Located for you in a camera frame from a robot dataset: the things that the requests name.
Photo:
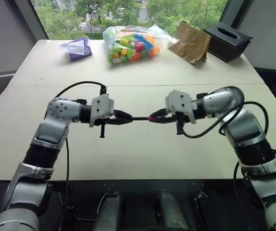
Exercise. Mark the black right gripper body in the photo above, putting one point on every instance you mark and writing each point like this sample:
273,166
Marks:
180,125

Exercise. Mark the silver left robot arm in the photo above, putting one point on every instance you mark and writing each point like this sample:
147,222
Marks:
56,108

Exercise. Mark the black tissue box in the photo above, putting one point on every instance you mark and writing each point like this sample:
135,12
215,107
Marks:
227,42

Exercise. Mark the clear bag of colourful blocks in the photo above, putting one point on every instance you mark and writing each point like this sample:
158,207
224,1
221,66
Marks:
133,48

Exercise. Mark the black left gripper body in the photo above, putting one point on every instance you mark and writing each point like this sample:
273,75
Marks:
102,131

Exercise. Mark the black marker pen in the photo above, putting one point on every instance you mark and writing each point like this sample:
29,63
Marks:
139,118

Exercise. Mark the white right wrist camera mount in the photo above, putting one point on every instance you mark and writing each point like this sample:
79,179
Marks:
179,101

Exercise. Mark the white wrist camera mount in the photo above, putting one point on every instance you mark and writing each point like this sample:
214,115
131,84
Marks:
179,101
102,106

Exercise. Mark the red marker cap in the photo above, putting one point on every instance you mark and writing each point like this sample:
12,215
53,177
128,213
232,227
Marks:
149,118

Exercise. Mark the purple tissue packet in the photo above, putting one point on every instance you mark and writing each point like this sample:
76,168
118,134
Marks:
78,49

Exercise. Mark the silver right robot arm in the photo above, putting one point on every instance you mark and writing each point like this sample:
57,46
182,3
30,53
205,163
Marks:
227,101

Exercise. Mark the brown paper bag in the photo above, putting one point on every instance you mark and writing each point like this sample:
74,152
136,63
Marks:
191,44

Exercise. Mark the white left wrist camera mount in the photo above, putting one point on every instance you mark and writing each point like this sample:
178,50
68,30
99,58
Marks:
102,106

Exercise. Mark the dark rounded shape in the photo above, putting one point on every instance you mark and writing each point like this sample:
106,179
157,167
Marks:
110,214

